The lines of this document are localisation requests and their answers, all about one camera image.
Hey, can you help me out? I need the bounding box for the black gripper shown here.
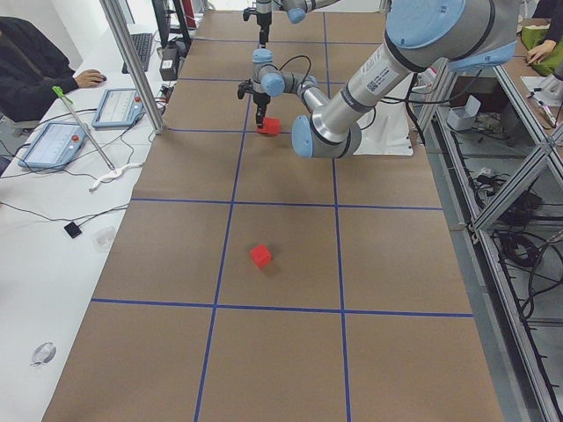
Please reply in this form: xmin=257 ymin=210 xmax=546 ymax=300
xmin=251 ymin=79 xmax=269 ymax=128
xmin=255 ymin=2 xmax=272 ymax=48

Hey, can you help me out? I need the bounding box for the red cube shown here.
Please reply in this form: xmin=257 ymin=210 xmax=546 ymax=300
xmin=256 ymin=117 xmax=282 ymax=136
xmin=250 ymin=244 xmax=272 ymax=268

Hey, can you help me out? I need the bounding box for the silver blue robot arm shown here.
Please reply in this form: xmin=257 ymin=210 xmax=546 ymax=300
xmin=238 ymin=0 xmax=519 ymax=158
xmin=243 ymin=0 xmax=339 ymax=48

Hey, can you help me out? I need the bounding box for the black box with label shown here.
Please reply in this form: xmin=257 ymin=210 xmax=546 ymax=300
xmin=159 ymin=47 xmax=179 ymax=82

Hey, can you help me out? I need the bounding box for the black keyboard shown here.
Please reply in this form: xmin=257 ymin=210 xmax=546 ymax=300
xmin=129 ymin=33 xmax=153 ymax=71

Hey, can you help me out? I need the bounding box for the far blue teach pendant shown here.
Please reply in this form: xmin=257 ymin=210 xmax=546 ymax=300
xmin=91 ymin=89 xmax=144 ymax=130

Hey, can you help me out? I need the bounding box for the blue teach pendant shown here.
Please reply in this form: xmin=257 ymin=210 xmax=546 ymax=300
xmin=91 ymin=89 xmax=144 ymax=130
xmin=18 ymin=122 xmax=86 ymax=171

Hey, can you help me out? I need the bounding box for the near blue teach pendant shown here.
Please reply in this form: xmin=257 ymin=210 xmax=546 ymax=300
xmin=18 ymin=122 xmax=86 ymax=171

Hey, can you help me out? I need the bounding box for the small black square pad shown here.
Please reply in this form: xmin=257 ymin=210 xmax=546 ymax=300
xmin=63 ymin=222 xmax=83 ymax=239

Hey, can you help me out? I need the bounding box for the person in black jacket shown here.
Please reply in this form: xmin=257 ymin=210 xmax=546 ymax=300
xmin=1 ymin=17 xmax=106 ymax=122

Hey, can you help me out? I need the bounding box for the black camera cable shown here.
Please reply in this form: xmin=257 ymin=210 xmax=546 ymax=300
xmin=276 ymin=55 xmax=318 ymax=87

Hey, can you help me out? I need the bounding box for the aluminium frame post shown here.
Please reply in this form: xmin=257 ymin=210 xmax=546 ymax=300
xmin=99 ymin=0 xmax=164 ymax=135

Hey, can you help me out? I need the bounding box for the metal rod with handle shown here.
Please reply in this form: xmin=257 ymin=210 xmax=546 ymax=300
xmin=52 ymin=85 xmax=143 ymax=193

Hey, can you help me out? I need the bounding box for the aluminium side frame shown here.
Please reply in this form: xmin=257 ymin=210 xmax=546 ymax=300
xmin=419 ymin=57 xmax=562 ymax=421

